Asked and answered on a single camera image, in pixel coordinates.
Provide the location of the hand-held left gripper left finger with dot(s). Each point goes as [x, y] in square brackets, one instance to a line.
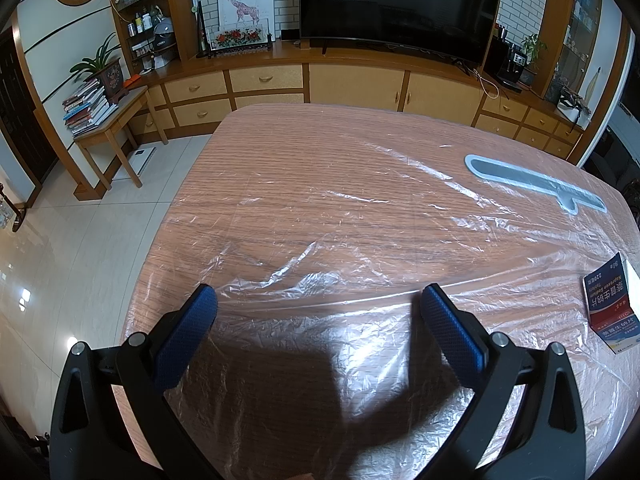
[187, 330]

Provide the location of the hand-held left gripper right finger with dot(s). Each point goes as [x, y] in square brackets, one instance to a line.
[452, 330]

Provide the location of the white and blue medicine box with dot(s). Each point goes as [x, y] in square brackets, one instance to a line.
[610, 300]

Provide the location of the grey knife-shaped mat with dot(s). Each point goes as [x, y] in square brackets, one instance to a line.
[505, 170]

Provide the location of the white bathroom scale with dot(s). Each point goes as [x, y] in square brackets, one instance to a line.
[140, 160]

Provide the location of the wooden side table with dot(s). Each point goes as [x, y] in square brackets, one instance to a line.
[125, 110]

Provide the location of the stack of books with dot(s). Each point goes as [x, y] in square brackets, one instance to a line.
[87, 110]

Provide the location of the potted plant in dark pot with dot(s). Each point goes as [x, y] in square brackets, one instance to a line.
[112, 77]

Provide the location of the dark wooden door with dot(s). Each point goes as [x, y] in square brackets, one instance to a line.
[20, 120]

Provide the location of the small leafy potted plant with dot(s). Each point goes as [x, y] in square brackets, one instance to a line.
[530, 72]

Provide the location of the black coffee machine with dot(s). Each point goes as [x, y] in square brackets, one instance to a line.
[510, 65]

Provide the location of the grey helmet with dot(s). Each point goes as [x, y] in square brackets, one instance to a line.
[164, 35]

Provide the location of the framed red flower picture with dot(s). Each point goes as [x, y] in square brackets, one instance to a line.
[237, 37]

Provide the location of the small black box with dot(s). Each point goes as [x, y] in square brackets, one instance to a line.
[290, 34]

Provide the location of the giraffe drawing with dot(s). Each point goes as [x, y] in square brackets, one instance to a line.
[245, 7]

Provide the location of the black flat-screen television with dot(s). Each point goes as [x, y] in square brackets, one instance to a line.
[400, 5]

